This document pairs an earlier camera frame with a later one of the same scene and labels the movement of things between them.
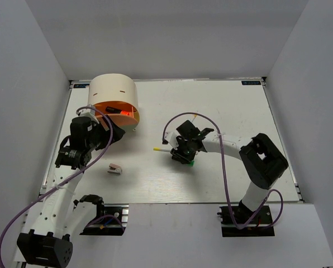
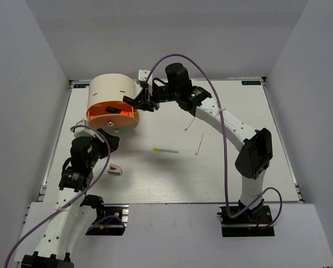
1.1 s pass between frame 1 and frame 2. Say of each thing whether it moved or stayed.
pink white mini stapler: stayed
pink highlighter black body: stayed
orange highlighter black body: stayed
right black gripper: moved
